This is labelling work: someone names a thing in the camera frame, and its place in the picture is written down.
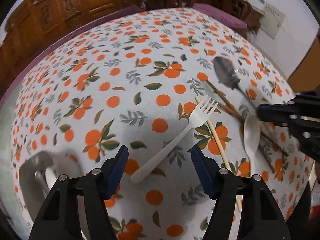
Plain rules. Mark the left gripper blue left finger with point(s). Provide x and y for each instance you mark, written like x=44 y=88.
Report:
x=113 y=170

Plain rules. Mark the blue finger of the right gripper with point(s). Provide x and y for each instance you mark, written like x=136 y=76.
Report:
x=276 y=109
x=277 y=120

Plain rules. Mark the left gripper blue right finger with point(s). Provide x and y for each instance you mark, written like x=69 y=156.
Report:
x=208 y=173

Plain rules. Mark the white ceramic spoon upturned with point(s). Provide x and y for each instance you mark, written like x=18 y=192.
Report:
x=251 y=139

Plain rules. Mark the metal spoon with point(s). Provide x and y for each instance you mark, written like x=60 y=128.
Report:
x=227 y=75

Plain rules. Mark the white plastic fork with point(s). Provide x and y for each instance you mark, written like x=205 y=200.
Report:
x=199 y=116

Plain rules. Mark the white ceramic spoon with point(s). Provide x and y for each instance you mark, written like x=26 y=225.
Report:
x=50 y=177

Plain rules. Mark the dark wooden chopstick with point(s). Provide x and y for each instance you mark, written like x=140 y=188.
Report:
x=228 y=107
x=264 y=152

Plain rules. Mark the grey metal tray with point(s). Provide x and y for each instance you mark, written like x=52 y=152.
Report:
x=33 y=182

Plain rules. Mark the orange print tablecloth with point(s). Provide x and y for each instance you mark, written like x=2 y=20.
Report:
x=133 y=82

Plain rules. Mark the wooden armchair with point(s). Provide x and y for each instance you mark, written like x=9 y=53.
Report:
x=237 y=5

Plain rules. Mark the carved wooden bench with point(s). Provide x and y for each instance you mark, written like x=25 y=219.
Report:
x=36 y=24

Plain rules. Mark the white wall panel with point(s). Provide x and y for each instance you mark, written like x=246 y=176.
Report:
x=272 y=20

